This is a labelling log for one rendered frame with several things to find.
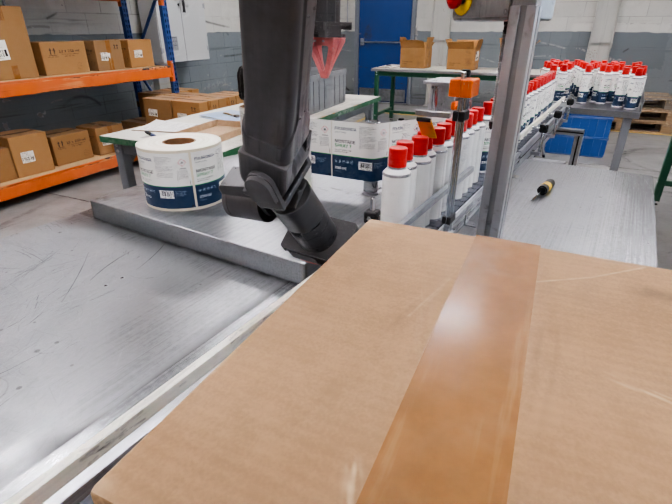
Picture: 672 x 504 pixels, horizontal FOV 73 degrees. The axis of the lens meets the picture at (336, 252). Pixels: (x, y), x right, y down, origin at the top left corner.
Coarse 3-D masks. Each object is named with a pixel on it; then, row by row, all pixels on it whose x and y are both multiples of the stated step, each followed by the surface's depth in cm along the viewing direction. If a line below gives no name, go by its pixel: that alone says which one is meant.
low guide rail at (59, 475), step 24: (264, 312) 64; (240, 336) 60; (216, 360) 56; (168, 384) 51; (192, 384) 54; (144, 408) 48; (120, 432) 46; (72, 456) 43; (96, 456) 44; (48, 480) 40
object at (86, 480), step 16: (464, 176) 108; (416, 208) 88; (176, 400) 43; (160, 416) 41; (144, 432) 39; (112, 448) 38; (128, 448) 38; (96, 464) 36; (112, 464) 37; (80, 480) 35; (96, 480) 36; (64, 496) 34; (80, 496) 35
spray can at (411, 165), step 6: (396, 144) 85; (402, 144) 83; (408, 144) 83; (408, 150) 84; (408, 156) 84; (408, 162) 85; (414, 162) 86; (408, 168) 84; (414, 168) 85; (414, 174) 86; (414, 180) 86; (414, 186) 87; (414, 192) 88; (414, 198) 89; (408, 210) 88
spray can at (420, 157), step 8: (416, 136) 88; (424, 136) 88; (416, 144) 87; (424, 144) 87; (416, 152) 88; (424, 152) 88; (416, 160) 88; (424, 160) 88; (424, 168) 88; (416, 176) 89; (424, 176) 89; (416, 184) 90; (424, 184) 90; (416, 192) 91; (424, 192) 91; (416, 200) 91; (424, 200) 92; (424, 216) 94; (416, 224) 94; (424, 224) 95
